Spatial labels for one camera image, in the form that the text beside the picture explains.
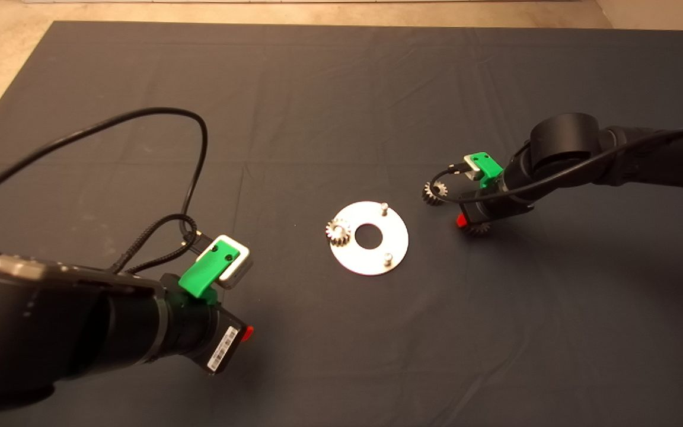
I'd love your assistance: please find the short braided black cable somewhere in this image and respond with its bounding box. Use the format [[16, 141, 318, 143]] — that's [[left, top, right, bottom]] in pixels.
[[113, 213, 201, 277]]

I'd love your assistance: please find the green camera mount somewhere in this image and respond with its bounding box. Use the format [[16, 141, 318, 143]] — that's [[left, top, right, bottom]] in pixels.
[[178, 236, 241, 304], [473, 152, 504, 190]]

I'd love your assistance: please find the green right camera mount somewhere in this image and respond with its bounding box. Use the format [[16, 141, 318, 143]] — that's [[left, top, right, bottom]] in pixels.
[[473, 152, 504, 190]]

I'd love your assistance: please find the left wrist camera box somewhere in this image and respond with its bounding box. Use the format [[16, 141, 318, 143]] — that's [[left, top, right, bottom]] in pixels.
[[196, 234, 253, 291]]

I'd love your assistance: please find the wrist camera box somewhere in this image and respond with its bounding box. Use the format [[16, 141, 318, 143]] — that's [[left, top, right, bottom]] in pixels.
[[196, 234, 253, 291], [463, 154, 488, 181]]

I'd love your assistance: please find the round metal carrier plate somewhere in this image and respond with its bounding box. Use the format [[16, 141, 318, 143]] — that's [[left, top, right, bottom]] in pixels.
[[328, 200, 410, 276]]

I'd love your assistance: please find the green left camera mount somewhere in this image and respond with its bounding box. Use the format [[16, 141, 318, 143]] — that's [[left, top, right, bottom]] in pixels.
[[178, 236, 241, 304]]

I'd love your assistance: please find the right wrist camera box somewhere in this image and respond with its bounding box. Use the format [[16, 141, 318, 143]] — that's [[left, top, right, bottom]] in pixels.
[[463, 154, 488, 181]]

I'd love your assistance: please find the dark grey table cloth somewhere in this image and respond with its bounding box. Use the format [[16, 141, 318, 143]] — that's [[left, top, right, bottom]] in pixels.
[[0, 21, 683, 427]]

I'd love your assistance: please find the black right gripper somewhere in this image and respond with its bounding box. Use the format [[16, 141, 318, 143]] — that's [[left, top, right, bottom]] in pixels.
[[456, 178, 537, 229]]

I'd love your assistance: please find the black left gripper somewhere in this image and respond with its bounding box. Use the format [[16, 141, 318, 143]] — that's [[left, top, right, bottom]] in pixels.
[[155, 274, 255, 375]]

